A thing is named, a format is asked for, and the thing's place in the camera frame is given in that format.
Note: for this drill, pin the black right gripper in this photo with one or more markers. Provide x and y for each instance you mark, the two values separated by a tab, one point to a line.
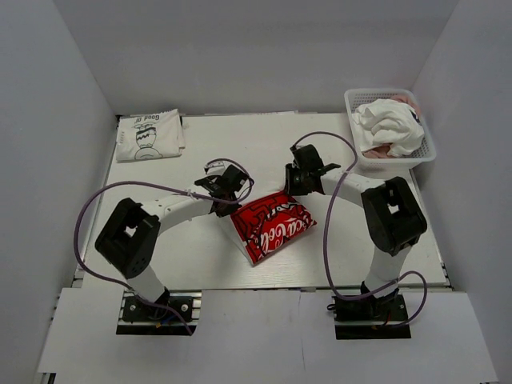
291	189

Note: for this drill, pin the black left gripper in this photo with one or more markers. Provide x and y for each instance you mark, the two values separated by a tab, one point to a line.
230	209

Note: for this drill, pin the white t-shirt with red-black print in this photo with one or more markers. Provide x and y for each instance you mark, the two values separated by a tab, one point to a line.
265	225

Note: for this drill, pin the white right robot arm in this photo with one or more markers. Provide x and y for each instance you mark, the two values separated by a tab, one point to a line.
394	220

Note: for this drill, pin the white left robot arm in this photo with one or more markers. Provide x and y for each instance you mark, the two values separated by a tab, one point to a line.
128	238

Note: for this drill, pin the folded white cartoon t-shirt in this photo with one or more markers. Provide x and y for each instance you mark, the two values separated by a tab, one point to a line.
150	136

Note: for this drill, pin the crumpled white t-shirt in basket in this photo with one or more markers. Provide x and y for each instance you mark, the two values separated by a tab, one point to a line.
390	124

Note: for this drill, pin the white perforated plastic basket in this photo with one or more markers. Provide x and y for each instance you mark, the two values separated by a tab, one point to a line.
388	128

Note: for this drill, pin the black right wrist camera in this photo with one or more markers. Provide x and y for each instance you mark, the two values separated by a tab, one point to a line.
307	162

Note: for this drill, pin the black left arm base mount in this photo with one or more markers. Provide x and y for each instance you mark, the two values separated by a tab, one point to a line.
180	318

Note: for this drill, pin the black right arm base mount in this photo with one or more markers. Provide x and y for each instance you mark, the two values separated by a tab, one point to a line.
379	315

